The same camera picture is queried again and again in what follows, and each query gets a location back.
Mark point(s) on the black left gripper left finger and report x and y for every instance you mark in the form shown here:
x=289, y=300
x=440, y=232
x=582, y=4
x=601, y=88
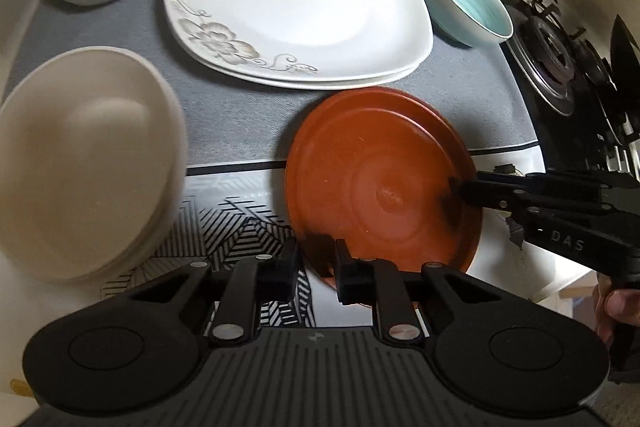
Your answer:
x=252, y=283

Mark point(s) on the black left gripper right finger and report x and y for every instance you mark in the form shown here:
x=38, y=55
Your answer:
x=378, y=284

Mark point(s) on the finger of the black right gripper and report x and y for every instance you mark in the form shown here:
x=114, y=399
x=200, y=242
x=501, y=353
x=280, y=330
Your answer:
x=487, y=190

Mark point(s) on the red-brown round plate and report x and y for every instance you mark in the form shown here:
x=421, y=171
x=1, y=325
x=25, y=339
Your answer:
x=377, y=168

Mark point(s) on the person's right hand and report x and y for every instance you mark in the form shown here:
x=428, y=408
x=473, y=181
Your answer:
x=614, y=306

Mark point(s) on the black white patterned mat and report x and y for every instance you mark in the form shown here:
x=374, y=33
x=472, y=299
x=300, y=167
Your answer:
x=224, y=217

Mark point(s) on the black gas stove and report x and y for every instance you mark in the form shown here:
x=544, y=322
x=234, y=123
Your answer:
x=584, y=119

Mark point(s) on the dark wok pan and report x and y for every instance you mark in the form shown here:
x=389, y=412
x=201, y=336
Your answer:
x=624, y=55

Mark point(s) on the grey dish drying mat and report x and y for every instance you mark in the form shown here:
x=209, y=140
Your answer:
x=231, y=120

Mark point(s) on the light blue ceramic bowl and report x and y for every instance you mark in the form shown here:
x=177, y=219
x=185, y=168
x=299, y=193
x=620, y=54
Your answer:
x=472, y=22

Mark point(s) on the beige large bowl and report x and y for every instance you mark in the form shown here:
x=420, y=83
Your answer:
x=93, y=159

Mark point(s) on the white square floral plate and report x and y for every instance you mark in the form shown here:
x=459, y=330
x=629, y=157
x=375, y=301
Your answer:
x=308, y=41

